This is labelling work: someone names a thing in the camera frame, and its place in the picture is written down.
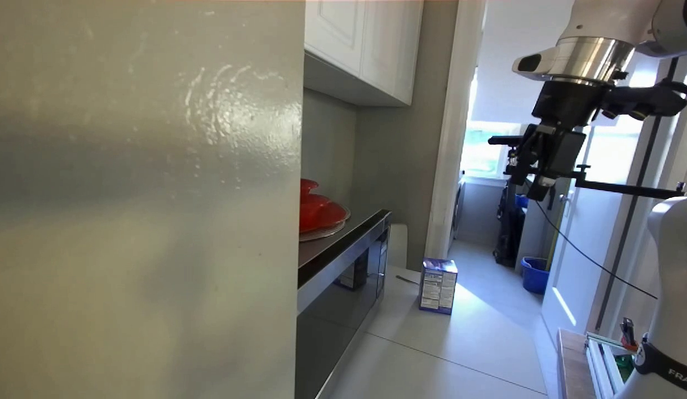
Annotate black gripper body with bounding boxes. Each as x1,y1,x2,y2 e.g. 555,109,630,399
532,79,604,183

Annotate white cabinet door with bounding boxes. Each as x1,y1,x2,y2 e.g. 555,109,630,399
304,0,366,78
358,0,427,107

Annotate red plug at robot base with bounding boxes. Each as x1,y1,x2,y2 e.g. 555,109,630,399
616,316,643,358

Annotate robot base table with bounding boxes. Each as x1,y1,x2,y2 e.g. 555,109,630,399
553,329,639,399

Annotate black equipment stand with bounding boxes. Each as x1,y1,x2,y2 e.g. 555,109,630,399
492,181,532,271

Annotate bright window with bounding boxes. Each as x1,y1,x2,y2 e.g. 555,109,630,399
459,120,524,183

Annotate blue bin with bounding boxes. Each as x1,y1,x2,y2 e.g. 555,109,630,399
518,254,551,298

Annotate white roller blind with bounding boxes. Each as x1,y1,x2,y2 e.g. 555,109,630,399
469,0,657,128

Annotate blue carton box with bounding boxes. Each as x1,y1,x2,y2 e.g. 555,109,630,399
417,254,461,316

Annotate round beige tray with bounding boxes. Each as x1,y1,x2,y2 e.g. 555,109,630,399
299,218,355,246

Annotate red bowl on counter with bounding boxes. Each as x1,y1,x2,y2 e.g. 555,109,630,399
299,191,353,240

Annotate black stereo camera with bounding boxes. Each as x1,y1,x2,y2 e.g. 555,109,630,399
486,133,524,148

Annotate black camera cable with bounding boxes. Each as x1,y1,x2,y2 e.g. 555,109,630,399
529,197,660,304

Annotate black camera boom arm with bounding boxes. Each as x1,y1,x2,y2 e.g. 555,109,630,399
503,164,687,201

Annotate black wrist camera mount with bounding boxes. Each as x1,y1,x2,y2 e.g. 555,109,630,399
599,82,687,123

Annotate green base plate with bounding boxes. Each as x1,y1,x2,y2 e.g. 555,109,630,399
585,332,635,399

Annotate white wall cabinet body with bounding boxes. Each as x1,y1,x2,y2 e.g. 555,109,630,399
304,0,427,111

